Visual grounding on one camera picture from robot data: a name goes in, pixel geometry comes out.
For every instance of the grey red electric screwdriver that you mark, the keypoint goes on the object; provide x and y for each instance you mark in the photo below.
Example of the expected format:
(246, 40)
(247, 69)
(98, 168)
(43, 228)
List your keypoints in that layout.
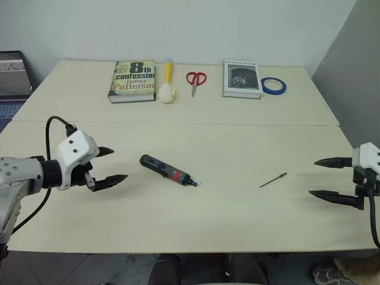
(166, 171)

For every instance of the blue tape roll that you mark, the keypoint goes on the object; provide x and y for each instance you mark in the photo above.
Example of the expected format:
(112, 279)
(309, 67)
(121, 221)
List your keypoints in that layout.
(267, 88)

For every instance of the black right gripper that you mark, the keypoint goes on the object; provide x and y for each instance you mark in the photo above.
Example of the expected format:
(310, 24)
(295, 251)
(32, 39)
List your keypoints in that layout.
(360, 184)

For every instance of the dark rounded shape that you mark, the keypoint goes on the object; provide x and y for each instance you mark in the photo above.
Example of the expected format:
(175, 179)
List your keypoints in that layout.
(169, 270)

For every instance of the grey partition panel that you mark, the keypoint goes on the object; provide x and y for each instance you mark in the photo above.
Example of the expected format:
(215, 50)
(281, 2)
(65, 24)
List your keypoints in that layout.
(347, 74)

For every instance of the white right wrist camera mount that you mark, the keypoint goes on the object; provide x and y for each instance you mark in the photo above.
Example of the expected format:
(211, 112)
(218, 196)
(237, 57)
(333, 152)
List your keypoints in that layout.
(368, 157)

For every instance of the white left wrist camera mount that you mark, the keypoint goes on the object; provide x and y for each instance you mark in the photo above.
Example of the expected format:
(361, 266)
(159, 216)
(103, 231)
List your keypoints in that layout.
(75, 148)

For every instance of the grey sneaker shoe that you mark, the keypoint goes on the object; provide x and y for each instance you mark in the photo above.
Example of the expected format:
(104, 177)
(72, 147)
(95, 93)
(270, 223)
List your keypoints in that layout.
(329, 274)

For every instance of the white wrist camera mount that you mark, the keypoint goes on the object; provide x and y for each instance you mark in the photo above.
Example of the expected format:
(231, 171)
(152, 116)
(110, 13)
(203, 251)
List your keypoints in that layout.
(368, 157)
(75, 148)

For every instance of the thin metal screwdriver bit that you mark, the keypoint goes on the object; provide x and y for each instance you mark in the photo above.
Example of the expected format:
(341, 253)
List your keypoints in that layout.
(273, 180)

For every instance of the grey photo cover book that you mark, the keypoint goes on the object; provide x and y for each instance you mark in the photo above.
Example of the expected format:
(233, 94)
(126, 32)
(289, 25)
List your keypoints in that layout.
(242, 78)

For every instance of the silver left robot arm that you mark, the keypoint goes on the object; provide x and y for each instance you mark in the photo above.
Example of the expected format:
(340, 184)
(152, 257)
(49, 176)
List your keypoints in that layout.
(15, 175)

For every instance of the brown cardboard piece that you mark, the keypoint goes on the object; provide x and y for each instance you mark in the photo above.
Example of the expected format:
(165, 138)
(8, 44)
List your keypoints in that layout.
(362, 268)

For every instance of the dark grey laptop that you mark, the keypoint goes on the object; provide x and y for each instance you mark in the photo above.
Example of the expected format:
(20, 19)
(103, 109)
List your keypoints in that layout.
(12, 80)

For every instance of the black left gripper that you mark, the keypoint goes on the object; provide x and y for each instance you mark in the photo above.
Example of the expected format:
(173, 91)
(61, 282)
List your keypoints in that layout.
(79, 179)

